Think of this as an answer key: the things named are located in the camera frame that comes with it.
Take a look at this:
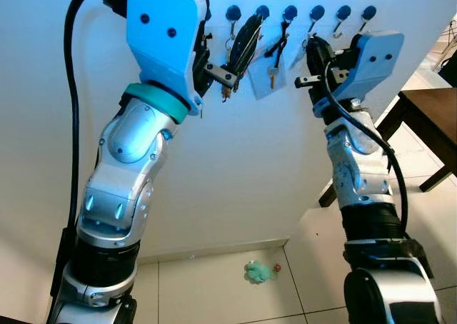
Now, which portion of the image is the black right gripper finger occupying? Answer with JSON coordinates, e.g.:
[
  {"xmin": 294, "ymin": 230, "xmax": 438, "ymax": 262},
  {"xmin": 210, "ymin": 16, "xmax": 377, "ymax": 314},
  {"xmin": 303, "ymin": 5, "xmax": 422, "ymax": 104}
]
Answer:
[{"xmin": 294, "ymin": 36, "xmax": 337, "ymax": 89}]

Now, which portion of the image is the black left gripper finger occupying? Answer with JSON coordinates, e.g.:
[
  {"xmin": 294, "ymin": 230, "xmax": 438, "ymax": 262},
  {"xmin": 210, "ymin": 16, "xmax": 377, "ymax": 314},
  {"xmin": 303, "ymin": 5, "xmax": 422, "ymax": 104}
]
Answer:
[{"xmin": 206, "ymin": 13, "xmax": 265, "ymax": 91}]

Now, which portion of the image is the white card holder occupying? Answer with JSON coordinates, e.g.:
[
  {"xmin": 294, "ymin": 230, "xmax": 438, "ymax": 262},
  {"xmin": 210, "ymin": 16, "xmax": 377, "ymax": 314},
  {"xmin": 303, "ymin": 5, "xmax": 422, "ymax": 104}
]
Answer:
[{"xmin": 248, "ymin": 49, "xmax": 288, "ymax": 101}]

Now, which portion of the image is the brown wooden table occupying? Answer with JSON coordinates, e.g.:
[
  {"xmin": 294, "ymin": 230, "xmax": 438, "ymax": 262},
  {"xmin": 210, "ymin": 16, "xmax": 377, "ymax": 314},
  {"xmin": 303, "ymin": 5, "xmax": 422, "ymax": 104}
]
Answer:
[{"xmin": 318, "ymin": 87, "xmax": 457, "ymax": 209}]

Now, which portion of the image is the teal plush toy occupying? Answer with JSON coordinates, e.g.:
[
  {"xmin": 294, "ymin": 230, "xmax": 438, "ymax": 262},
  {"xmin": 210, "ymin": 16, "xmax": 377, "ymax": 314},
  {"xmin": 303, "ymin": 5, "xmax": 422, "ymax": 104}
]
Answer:
[{"xmin": 244, "ymin": 261, "xmax": 281, "ymax": 285}]

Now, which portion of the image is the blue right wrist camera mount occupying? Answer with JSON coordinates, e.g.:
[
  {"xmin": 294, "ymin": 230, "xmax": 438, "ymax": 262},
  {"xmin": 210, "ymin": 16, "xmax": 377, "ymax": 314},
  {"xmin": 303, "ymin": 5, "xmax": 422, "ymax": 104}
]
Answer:
[{"xmin": 330, "ymin": 30, "xmax": 405, "ymax": 102}]

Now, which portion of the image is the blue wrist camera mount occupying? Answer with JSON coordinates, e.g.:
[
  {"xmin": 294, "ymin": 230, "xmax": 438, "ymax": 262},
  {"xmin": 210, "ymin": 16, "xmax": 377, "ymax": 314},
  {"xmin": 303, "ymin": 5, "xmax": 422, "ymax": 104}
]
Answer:
[
  {"xmin": 330, "ymin": 30, "xmax": 405, "ymax": 102},
  {"xmin": 126, "ymin": 0, "xmax": 209, "ymax": 116}
]

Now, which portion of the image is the black lanyard with gold key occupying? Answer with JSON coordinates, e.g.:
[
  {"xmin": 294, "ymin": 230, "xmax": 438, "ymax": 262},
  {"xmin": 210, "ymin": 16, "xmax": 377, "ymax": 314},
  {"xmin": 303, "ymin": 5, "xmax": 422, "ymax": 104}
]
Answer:
[{"xmin": 264, "ymin": 21, "xmax": 295, "ymax": 91}]

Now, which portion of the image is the dark blue wall hook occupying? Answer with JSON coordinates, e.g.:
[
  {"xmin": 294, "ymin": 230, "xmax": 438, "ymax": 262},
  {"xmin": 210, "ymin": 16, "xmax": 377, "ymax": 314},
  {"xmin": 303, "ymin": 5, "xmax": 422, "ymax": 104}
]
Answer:
[
  {"xmin": 226, "ymin": 4, "xmax": 242, "ymax": 26},
  {"xmin": 254, "ymin": 4, "xmax": 271, "ymax": 24},
  {"xmin": 331, "ymin": 4, "xmax": 352, "ymax": 38},
  {"xmin": 281, "ymin": 4, "xmax": 298, "ymax": 26},
  {"xmin": 307, "ymin": 4, "xmax": 326, "ymax": 36},
  {"xmin": 356, "ymin": 5, "xmax": 378, "ymax": 36}
]

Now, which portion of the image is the key bunch with ring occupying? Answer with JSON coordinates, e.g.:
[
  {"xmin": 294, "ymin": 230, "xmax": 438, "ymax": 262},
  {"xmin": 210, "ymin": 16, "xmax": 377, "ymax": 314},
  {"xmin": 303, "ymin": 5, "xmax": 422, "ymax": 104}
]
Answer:
[{"xmin": 220, "ymin": 21, "xmax": 241, "ymax": 102}]

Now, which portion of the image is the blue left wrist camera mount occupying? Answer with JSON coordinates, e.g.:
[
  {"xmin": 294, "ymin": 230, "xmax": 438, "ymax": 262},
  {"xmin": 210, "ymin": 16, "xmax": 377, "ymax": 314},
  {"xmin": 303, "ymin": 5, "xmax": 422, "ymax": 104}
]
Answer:
[{"xmin": 126, "ymin": 0, "xmax": 209, "ymax": 116}]

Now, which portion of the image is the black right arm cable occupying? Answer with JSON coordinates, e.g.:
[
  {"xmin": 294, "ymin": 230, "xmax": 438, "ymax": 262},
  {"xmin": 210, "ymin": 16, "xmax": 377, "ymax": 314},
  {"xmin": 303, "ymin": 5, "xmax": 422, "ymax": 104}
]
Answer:
[{"xmin": 323, "ymin": 60, "xmax": 409, "ymax": 239}]

